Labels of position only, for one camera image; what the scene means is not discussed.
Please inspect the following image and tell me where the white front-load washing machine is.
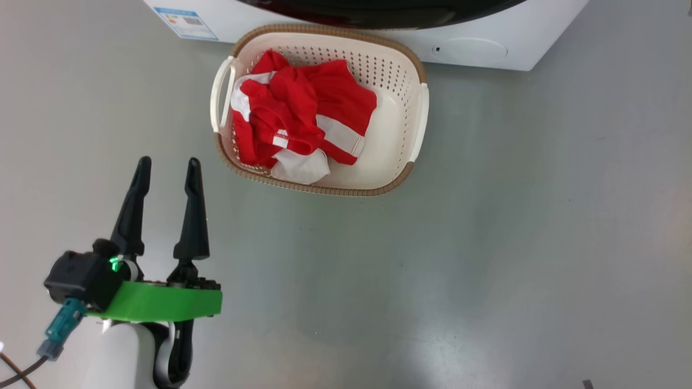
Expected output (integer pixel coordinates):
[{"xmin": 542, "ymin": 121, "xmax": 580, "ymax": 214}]
[{"xmin": 143, "ymin": 0, "xmax": 590, "ymax": 72}]

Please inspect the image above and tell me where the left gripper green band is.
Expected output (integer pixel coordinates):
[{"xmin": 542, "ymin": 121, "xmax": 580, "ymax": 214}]
[{"xmin": 86, "ymin": 156, "xmax": 223, "ymax": 323}]

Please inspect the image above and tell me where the blue energy label sticker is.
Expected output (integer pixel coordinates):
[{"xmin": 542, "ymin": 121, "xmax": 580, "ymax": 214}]
[{"xmin": 154, "ymin": 7, "xmax": 219, "ymax": 41}]

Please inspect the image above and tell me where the round white filter cover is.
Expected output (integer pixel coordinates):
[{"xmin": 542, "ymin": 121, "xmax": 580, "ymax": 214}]
[{"xmin": 431, "ymin": 38, "xmax": 509, "ymax": 60}]

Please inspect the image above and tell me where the cream perforated laundry basket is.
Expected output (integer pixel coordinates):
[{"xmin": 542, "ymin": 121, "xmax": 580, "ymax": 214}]
[{"xmin": 210, "ymin": 23, "xmax": 430, "ymax": 197}]

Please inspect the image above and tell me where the red and white garment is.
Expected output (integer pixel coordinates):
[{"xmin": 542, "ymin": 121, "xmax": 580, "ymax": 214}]
[{"xmin": 231, "ymin": 50, "xmax": 378, "ymax": 185}]

